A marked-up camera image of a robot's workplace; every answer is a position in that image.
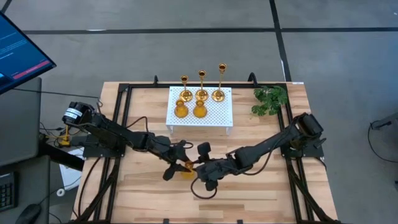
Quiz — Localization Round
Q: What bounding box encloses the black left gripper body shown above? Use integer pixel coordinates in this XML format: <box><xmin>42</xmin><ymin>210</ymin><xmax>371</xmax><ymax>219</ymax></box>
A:
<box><xmin>161</xmin><ymin>138</ymin><xmax>190</xmax><ymax>182</ymax></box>

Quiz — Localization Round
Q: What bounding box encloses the white perforated metal shelf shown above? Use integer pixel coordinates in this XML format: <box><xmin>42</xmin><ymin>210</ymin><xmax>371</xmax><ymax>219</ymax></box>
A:
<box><xmin>165</xmin><ymin>86</ymin><xmax>234</xmax><ymax>135</ymax></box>

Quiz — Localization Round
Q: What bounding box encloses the black keyboard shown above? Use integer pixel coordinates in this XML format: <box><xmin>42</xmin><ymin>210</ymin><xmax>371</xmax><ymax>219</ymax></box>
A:
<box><xmin>0</xmin><ymin>172</ymin><xmax>18</xmax><ymax>212</ymax></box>

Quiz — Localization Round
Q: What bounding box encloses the black aluminium table frame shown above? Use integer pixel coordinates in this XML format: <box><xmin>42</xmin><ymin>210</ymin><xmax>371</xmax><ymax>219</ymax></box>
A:
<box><xmin>70</xmin><ymin>72</ymin><xmax>343</xmax><ymax>224</ymax></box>

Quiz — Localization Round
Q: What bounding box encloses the short brass candlestick holder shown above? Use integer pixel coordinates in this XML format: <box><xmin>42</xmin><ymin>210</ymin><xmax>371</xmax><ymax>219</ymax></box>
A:
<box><xmin>179</xmin><ymin>75</ymin><xmax>194</xmax><ymax>103</ymax></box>

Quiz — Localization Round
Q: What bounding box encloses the green artificial plant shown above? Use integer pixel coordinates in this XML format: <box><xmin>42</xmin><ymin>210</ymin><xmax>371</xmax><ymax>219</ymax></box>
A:
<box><xmin>251</xmin><ymin>85</ymin><xmax>289</xmax><ymax>118</ymax></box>

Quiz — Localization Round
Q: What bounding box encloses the computer monitor blue screen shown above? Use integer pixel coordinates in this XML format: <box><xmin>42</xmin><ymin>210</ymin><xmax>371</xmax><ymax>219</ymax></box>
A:
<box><xmin>0</xmin><ymin>12</ymin><xmax>57</xmax><ymax>95</ymax></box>

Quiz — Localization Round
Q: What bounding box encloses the black desk support bar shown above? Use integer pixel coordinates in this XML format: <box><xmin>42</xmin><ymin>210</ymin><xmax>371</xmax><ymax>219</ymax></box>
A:
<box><xmin>39</xmin><ymin>141</ymin><xmax>85</xmax><ymax>172</ymax></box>

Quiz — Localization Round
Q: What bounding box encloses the yellow clamp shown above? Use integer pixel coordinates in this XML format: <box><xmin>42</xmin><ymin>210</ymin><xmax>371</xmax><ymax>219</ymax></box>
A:
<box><xmin>60</xmin><ymin>124</ymin><xmax>72</xmax><ymax>147</ymax></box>

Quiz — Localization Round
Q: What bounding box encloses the white paper sheet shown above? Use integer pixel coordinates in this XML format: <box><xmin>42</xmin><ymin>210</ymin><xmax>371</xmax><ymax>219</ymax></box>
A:
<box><xmin>58</xmin><ymin>147</ymin><xmax>84</xmax><ymax>190</ymax></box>

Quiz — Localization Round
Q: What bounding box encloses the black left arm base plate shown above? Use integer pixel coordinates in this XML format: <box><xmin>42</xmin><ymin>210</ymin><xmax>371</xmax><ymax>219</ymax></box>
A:
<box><xmin>81</xmin><ymin>133</ymin><xmax>127</xmax><ymax>158</ymax></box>

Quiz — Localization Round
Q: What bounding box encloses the grey rounded panel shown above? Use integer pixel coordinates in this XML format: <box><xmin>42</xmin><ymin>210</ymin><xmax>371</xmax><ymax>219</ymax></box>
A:
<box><xmin>0</xmin><ymin>77</ymin><xmax>42</xmax><ymax>167</ymax></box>

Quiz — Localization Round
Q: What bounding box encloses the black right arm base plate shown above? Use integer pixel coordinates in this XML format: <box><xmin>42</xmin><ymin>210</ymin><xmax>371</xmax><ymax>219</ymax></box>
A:
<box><xmin>279</xmin><ymin>136</ymin><xmax>325</xmax><ymax>159</ymax></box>

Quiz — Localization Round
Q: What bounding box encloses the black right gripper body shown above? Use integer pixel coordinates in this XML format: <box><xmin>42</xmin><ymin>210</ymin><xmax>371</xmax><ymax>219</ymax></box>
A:
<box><xmin>195</xmin><ymin>141</ymin><xmax>233</xmax><ymax>192</ymax></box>

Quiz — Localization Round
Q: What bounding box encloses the black looped floor cable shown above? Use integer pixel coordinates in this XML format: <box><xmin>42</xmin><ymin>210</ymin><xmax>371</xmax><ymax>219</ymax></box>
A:
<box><xmin>368</xmin><ymin>119</ymin><xmax>398</xmax><ymax>164</ymax></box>

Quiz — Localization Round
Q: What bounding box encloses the amber glass candle holder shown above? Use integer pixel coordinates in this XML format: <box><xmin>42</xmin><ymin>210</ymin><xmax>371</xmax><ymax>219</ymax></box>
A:
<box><xmin>192</xmin><ymin>99</ymin><xmax>208</xmax><ymax>119</ymax></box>
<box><xmin>174</xmin><ymin>99</ymin><xmax>189</xmax><ymax>119</ymax></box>
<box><xmin>182</xmin><ymin>160</ymin><xmax>196</xmax><ymax>180</ymax></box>

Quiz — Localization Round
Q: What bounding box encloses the grey desk top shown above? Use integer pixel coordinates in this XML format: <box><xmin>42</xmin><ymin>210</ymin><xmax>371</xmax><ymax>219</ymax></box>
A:
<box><xmin>0</xmin><ymin>155</ymin><xmax>52</xmax><ymax>224</ymax></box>

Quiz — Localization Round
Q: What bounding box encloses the black computer mouse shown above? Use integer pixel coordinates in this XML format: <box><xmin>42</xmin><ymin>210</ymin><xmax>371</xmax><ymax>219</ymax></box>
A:
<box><xmin>15</xmin><ymin>203</ymin><xmax>43</xmax><ymax>224</ymax></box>

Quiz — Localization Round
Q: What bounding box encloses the medium brass candlestick holder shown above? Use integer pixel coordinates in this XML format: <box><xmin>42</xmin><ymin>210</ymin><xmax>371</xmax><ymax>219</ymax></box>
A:
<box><xmin>195</xmin><ymin>70</ymin><xmax>210</xmax><ymax>102</ymax></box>

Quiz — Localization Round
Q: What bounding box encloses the tall brass candlestick holder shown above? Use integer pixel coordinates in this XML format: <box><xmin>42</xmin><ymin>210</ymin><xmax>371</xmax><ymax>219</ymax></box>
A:
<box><xmin>211</xmin><ymin>63</ymin><xmax>227</xmax><ymax>103</ymax></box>

